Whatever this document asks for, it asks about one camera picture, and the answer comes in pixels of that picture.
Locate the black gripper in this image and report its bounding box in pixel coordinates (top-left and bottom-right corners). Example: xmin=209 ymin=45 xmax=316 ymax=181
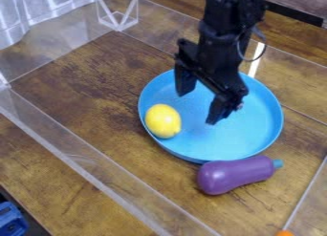
xmin=173 ymin=21 xmax=253 ymax=125

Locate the yellow lemon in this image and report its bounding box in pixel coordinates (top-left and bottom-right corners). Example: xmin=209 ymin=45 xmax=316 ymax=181
xmin=144 ymin=104 xmax=181 ymax=139

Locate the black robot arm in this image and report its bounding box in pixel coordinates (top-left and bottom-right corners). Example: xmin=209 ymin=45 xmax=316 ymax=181
xmin=173 ymin=0 xmax=265 ymax=124

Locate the blue round tray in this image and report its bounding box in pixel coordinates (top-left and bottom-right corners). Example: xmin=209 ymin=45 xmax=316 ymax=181
xmin=137 ymin=71 xmax=283 ymax=163

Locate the purple toy eggplant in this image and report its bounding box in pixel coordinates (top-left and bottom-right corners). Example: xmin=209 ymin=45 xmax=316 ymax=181
xmin=196 ymin=156 xmax=283 ymax=195

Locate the dark baseboard strip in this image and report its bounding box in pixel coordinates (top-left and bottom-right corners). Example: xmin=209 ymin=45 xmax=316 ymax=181
xmin=265 ymin=2 xmax=323 ymax=28

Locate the orange object at edge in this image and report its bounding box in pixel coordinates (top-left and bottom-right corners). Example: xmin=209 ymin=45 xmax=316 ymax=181
xmin=275 ymin=230 xmax=295 ymax=236

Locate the white sheer curtain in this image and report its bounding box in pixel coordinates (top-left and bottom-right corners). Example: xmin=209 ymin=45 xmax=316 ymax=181
xmin=0 ymin=0 xmax=96 ymax=50

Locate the blue object at corner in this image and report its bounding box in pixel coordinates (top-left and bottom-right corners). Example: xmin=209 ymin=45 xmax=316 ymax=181
xmin=0 ymin=202 xmax=28 ymax=236

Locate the black cable loop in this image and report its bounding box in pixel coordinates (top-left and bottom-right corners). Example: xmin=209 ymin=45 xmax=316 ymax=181
xmin=235 ymin=24 xmax=268 ymax=63

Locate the clear acrylic enclosure wall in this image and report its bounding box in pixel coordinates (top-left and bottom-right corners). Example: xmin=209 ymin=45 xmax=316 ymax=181
xmin=0 ymin=0 xmax=327 ymax=236

